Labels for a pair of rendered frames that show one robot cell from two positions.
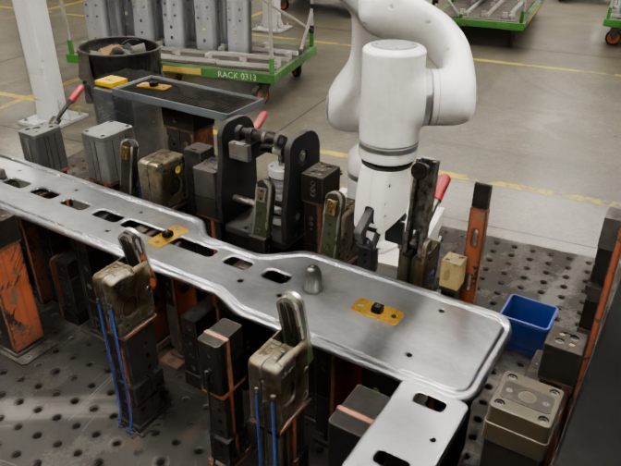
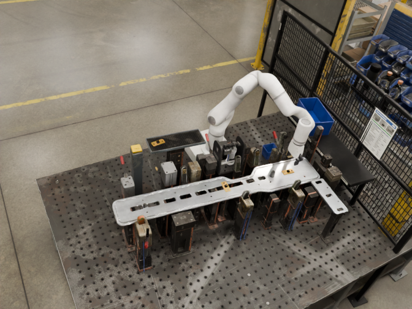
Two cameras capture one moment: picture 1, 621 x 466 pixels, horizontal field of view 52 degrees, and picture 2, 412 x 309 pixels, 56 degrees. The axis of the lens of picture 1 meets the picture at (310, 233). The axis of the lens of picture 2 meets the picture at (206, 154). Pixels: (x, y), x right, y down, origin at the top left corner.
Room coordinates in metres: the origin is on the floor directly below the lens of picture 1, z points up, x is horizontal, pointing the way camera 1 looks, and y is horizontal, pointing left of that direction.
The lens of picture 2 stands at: (0.39, 1.81, 2.83)
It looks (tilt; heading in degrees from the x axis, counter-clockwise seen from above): 43 degrees down; 300
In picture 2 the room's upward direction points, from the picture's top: 8 degrees clockwise
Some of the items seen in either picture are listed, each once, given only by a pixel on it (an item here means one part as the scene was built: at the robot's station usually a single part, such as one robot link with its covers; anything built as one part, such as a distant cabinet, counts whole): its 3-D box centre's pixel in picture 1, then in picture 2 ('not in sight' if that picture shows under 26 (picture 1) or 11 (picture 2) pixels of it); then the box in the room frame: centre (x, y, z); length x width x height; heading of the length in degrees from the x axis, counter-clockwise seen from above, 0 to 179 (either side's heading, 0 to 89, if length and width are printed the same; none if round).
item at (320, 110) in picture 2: not in sight; (313, 116); (0.95, -0.68, 1.10); 0.30 x 0.17 x 0.13; 139
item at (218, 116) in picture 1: (186, 96); (175, 140); (1.50, 0.30, 1.16); 0.37 x 0.14 x 0.02; 58
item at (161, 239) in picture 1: (167, 234); (225, 186); (1.10, 0.28, 1.01); 0.08 x 0.04 x 0.01; 147
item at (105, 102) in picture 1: (124, 164); (137, 174); (1.64, 0.52, 0.92); 0.08 x 0.08 x 0.44; 58
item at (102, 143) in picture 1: (120, 206); (168, 189); (1.41, 0.47, 0.90); 0.13 x 0.10 x 0.41; 148
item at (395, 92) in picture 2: not in sight; (393, 94); (0.51, -0.66, 1.53); 0.06 x 0.06 x 0.20
